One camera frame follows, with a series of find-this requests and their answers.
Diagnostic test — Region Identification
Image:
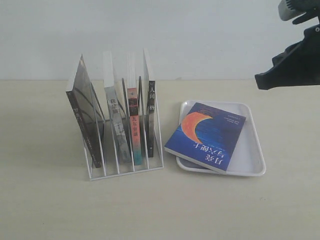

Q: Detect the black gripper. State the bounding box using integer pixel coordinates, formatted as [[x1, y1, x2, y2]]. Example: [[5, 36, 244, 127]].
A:
[[254, 0, 320, 90]]

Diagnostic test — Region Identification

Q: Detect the blue book with orange moon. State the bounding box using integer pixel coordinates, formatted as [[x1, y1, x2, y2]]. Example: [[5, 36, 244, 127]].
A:
[[164, 102, 246, 174]]

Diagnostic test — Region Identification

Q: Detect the black spine book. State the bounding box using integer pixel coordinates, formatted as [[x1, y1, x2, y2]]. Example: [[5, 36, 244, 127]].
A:
[[142, 47, 157, 158]]

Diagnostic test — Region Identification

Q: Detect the red and teal spine book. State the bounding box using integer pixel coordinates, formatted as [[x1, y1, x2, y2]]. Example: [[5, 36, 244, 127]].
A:
[[127, 52, 142, 166]]

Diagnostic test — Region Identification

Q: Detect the grey spine book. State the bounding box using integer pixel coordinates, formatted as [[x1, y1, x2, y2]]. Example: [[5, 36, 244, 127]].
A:
[[102, 51, 132, 163]]

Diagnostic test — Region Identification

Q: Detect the dark brown leaning book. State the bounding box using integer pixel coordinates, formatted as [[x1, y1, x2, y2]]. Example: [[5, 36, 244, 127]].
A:
[[66, 54, 104, 168]]

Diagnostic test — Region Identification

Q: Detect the white plastic tray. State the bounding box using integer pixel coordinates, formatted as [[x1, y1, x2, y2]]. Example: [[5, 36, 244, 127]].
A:
[[179, 100, 266, 177]]

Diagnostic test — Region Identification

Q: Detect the white wire book rack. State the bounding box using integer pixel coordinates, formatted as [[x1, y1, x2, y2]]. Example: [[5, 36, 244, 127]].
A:
[[83, 47, 164, 181]]

